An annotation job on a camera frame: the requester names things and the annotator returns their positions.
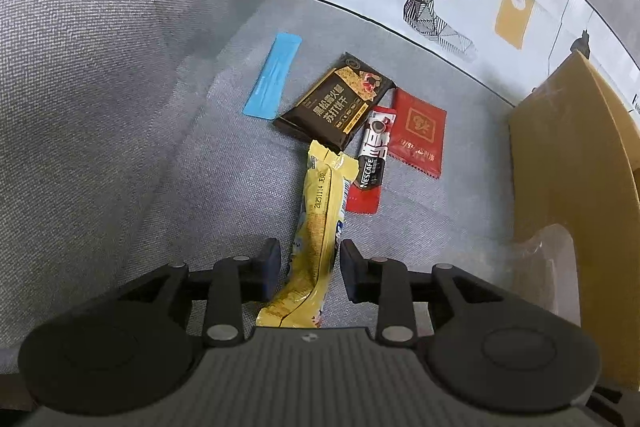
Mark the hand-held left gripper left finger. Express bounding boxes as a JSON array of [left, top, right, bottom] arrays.
[[117, 237, 282, 348]]

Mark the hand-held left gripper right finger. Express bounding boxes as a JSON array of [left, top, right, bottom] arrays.
[[339, 239, 506, 348]]

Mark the yellow snack packet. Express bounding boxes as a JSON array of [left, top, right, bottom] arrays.
[[255, 139, 357, 329]]

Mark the red coffee stick packet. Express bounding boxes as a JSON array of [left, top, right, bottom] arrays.
[[346, 105, 397, 214]]

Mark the red square packet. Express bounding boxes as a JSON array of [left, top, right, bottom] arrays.
[[387, 88, 447, 178]]

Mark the dark brown cracker packet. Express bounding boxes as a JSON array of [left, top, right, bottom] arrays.
[[273, 52, 397, 154]]

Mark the light blue stick packet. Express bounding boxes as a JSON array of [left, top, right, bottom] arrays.
[[243, 33, 302, 120]]

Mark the brown cardboard box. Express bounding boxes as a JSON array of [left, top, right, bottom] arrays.
[[507, 49, 640, 394]]

